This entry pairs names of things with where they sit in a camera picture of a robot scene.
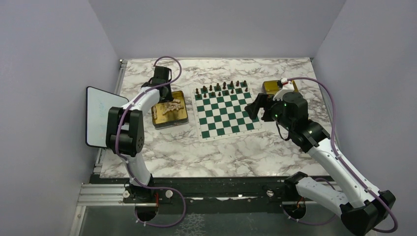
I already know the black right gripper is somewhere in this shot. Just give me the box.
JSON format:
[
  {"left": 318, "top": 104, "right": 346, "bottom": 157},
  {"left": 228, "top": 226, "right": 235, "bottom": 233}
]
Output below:
[{"left": 245, "top": 92, "right": 294, "bottom": 131}]

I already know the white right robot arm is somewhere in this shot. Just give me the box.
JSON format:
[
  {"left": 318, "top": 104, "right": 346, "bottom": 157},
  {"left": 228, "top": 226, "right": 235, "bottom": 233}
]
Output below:
[{"left": 244, "top": 92, "right": 396, "bottom": 236}]

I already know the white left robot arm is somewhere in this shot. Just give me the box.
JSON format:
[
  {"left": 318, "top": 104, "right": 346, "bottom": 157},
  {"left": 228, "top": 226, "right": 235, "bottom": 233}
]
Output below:
[{"left": 106, "top": 66, "right": 172, "bottom": 202}]

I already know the green white chess board mat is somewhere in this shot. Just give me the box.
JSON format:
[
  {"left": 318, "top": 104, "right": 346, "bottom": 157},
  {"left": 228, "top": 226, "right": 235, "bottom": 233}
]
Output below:
[{"left": 190, "top": 81, "right": 265, "bottom": 143}]

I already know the gold tin with white pieces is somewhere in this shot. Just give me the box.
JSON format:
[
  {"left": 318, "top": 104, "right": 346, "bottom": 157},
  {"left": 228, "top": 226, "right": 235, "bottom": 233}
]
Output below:
[{"left": 151, "top": 90, "right": 189, "bottom": 129}]

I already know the empty gold tin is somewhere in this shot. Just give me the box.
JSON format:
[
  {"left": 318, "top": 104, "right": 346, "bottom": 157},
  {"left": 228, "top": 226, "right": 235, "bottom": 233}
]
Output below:
[{"left": 261, "top": 79, "right": 298, "bottom": 95}]

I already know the small whiteboard with black frame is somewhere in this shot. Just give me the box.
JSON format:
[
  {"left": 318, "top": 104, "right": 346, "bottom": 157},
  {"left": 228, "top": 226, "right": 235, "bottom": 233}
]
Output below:
[{"left": 85, "top": 86, "right": 128, "bottom": 148}]

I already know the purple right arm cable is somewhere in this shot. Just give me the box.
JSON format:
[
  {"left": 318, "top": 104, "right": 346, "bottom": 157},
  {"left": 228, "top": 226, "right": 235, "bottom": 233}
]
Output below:
[{"left": 282, "top": 77, "right": 399, "bottom": 234}]

